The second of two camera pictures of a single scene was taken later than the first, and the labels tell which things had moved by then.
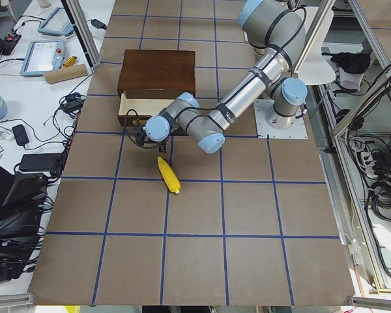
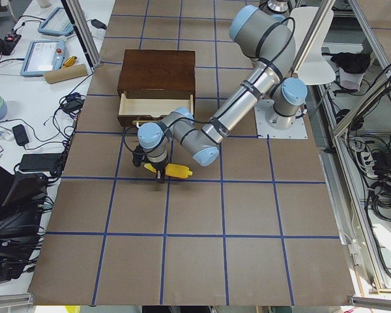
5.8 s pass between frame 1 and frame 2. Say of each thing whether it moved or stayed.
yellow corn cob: moved
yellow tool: stayed
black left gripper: moved
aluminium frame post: stayed
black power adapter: stayed
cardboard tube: stayed
